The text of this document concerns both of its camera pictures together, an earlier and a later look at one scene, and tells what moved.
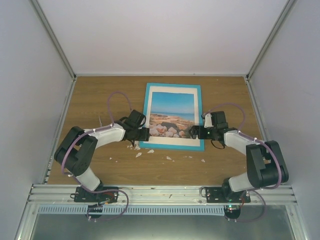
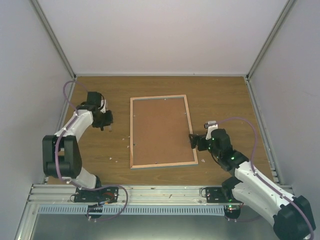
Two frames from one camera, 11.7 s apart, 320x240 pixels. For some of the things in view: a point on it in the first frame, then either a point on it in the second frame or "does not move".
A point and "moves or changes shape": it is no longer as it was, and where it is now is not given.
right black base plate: [223, 195] does not move
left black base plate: [82, 195] does not move
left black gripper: [144, 136] -> [109, 121]
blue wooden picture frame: [171, 110] moves or changes shape
